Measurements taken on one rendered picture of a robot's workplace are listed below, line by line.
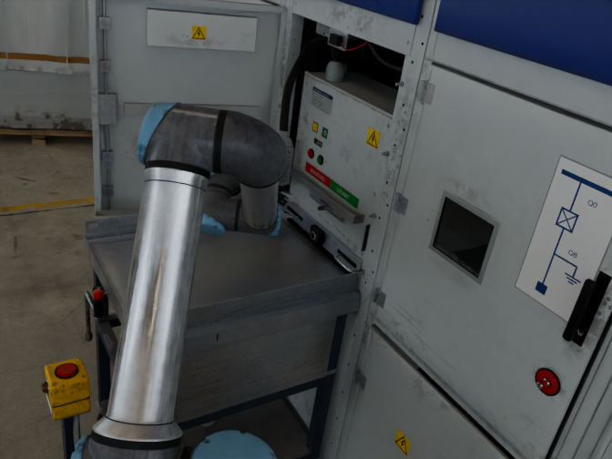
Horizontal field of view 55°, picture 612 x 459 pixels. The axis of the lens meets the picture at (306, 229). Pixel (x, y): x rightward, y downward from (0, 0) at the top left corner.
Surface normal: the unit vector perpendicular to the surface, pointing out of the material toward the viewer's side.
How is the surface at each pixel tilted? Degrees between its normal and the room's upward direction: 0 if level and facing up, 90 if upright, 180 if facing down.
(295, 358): 90
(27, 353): 0
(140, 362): 55
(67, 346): 0
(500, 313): 90
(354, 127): 90
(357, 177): 90
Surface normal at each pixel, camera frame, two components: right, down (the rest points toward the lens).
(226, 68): 0.35, 0.47
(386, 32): -0.85, 0.14
